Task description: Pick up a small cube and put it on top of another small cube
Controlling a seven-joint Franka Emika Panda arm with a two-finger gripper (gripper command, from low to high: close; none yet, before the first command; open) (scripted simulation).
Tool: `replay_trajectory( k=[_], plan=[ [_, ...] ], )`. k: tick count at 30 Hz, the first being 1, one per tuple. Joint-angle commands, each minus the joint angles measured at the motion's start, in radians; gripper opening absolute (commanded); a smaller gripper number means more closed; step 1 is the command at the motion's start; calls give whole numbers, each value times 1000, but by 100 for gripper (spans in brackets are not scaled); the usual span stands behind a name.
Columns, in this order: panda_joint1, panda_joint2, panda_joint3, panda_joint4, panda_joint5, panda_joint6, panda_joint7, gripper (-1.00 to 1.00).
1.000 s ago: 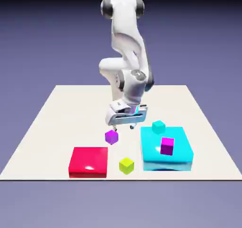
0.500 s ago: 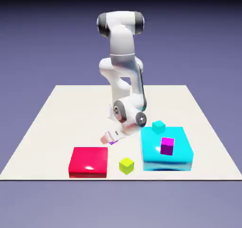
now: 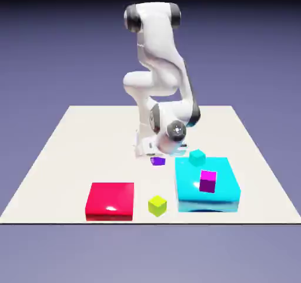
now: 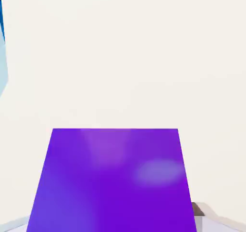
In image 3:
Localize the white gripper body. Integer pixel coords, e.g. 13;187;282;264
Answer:
134;143;158;159

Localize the small purple cube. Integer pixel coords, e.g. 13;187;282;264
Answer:
150;156;166;167

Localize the small teal cube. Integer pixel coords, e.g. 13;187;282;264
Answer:
188;149;207;167

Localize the small yellow-green cube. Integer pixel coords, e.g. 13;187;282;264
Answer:
148;195;168;218

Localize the small magenta cube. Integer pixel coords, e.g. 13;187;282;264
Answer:
199;170;217;194

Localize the large cyan box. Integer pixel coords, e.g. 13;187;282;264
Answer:
175;156;242;213

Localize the large red box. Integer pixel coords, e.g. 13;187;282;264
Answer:
85;182;135;222

